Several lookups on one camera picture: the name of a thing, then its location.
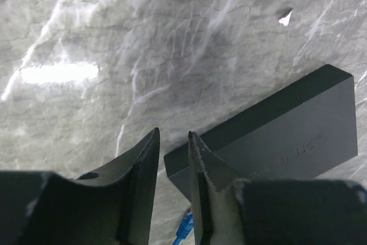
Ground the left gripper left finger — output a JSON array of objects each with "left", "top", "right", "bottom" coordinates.
[{"left": 1, "top": 129, "right": 160, "bottom": 244}]

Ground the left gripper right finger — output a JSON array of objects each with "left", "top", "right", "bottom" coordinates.
[{"left": 188, "top": 132, "right": 366, "bottom": 244}]

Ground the blue ethernet cable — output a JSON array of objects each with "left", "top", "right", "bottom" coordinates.
[{"left": 170, "top": 210, "right": 194, "bottom": 245}]

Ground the black network switch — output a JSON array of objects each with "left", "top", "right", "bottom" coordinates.
[{"left": 163, "top": 64, "right": 359, "bottom": 203}]

